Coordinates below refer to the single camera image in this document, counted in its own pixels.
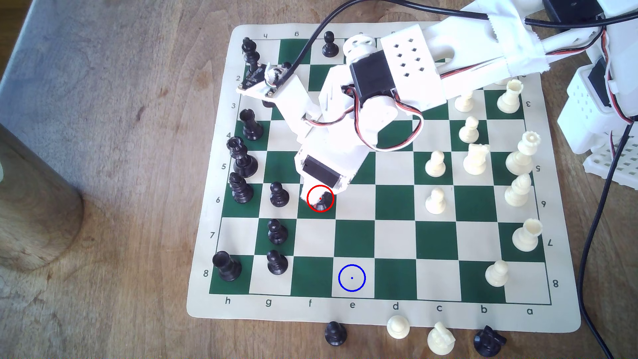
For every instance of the white chess knight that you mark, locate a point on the white chess knight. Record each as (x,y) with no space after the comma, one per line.
(476,159)

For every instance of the black chess bishop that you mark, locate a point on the black chess bishop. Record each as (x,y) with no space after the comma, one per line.
(241,189)

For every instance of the wrist camera on white mount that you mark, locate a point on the wrist camera on white mount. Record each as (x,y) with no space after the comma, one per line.
(266,80)

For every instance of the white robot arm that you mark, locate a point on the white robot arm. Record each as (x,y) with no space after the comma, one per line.
(423,94)

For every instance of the black chess king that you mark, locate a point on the black chess king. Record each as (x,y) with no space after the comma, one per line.
(249,50)

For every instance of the black chess queen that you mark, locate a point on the black chess queen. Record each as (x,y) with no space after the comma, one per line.
(243,162)

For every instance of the white cloth tape wrap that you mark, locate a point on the white cloth tape wrap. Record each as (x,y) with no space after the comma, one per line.
(516,47)

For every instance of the brown cylindrical tumbler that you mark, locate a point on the brown cylindrical tumbler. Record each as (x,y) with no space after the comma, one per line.
(35,209)

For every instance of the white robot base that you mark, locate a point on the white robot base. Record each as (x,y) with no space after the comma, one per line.
(583,109)

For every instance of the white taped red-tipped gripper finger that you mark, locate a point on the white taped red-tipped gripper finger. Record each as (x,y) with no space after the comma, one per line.
(306,192)
(340,187)

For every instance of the green and cream chess mat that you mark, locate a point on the green and cream chess mat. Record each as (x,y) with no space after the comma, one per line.
(396,239)

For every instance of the black chess pawn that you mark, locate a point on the black chess pawn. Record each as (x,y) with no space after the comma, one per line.
(329,47)
(279,197)
(277,264)
(287,66)
(335,335)
(325,202)
(269,103)
(277,233)

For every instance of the white chess queen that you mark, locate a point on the white chess queen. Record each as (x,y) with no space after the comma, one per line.
(521,157)

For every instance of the white chess pawn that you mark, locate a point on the white chess pawn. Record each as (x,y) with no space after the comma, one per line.
(436,202)
(464,103)
(398,328)
(497,275)
(435,165)
(468,132)

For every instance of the white chess rook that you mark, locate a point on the white chess rook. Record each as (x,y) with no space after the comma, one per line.
(527,237)
(510,99)

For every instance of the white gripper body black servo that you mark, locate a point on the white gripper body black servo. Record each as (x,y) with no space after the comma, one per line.
(323,173)

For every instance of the black chess knight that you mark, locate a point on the black chess knight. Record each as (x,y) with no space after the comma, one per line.
(489,343)

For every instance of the black chess rook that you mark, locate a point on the black chess rook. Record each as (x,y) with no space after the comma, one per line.
(227,267)
(251,127)

